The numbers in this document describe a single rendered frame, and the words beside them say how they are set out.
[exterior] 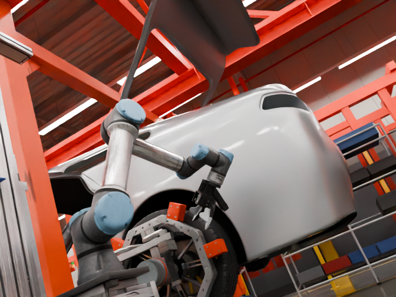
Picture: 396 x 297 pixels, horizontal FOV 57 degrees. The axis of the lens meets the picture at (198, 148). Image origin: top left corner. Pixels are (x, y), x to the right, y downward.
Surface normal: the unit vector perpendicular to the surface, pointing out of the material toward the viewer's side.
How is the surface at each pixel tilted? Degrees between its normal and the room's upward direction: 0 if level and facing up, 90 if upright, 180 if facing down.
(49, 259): 90
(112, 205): 97
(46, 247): 90
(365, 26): 90
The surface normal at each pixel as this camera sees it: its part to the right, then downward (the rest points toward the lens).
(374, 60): -0.40, -0.20
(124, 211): 0.60, -0.39
